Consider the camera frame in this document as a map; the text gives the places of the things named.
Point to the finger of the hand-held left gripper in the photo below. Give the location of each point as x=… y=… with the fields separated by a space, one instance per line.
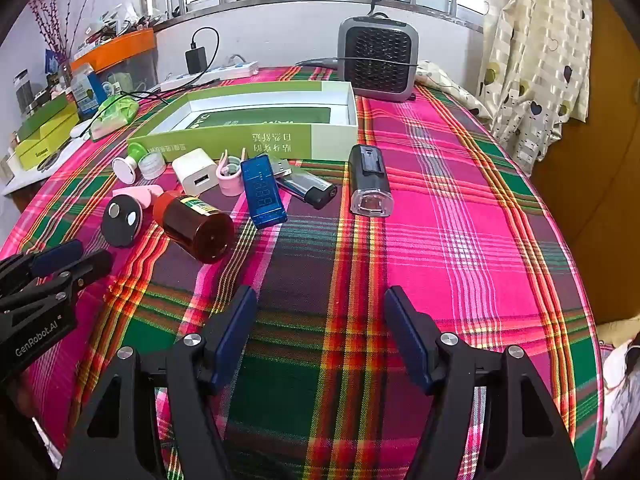
x=90 y=266
x=57 y=256

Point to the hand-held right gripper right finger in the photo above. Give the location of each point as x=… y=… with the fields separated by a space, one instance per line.
x=407 y=340

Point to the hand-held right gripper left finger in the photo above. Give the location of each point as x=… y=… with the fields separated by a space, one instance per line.
x=235 y=340

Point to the black round disc white buttons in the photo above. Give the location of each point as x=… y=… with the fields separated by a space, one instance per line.
x=121 y=221

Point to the pink ear hook holder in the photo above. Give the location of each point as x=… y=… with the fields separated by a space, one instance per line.
x=140 y=194
x=229 y=177

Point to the green and white suction holder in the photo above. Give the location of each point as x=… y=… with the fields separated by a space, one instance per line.
x=126 y=164

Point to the brown medicine bottle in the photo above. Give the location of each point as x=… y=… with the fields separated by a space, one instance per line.
x=192 y=227

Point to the small white jar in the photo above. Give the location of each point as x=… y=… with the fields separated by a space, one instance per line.
x=151 y=166

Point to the white charger cube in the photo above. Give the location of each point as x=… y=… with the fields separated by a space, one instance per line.
x=195 y=170

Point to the blue usb tester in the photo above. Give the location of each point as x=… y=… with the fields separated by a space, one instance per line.
x=262 y=192

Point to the black device with clear end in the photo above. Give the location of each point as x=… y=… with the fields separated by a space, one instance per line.
x=369 y=180

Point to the black and silver lighter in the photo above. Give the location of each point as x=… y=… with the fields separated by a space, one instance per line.
x=310 y=191

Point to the green and white cardboard box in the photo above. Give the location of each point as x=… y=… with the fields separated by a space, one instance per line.
x=280 y=135

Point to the black scissors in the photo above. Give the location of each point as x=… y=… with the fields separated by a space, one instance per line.
x=47 y=160

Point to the lime green cardboard box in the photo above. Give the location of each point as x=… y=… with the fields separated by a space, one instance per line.
x=47 y=147

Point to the white computer mouse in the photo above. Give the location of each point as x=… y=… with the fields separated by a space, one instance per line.
x=80 y=131

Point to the plaid tablecloth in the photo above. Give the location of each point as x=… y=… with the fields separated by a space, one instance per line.
x=450 y=220

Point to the dark green cardboard box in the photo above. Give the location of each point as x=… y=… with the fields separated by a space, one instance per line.
x=45 y=117

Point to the green tissue pack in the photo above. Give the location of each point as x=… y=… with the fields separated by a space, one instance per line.
x=114 y=116

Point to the blue and white carton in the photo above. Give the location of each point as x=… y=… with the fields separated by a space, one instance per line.
x=87 y=91

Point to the clear bin with orange lid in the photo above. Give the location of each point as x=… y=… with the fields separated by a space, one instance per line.
x=117 y=52

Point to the white printed cloth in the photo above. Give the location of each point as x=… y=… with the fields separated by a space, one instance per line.
x=620 y=400

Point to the black charger adapter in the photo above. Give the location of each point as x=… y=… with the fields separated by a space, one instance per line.
x=196 y=61

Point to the purple flower branches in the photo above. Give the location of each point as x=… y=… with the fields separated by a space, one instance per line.
x=52 y=25

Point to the white power strip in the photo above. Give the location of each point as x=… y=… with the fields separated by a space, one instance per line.
x=220 y=72

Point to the pile of small windowsill items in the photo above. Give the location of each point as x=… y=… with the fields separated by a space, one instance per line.
x=117 y=22

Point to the white power plug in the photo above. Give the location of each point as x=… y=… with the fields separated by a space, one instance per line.
x=236 y=60

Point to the wooden wardrobe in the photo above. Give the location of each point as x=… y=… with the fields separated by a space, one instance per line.
x=605 y=160

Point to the grey portable heater fan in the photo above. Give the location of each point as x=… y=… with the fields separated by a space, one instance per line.
x=377 y=57

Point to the cream patterned curtain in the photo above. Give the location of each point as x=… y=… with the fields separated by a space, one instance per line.
x=535 y=55

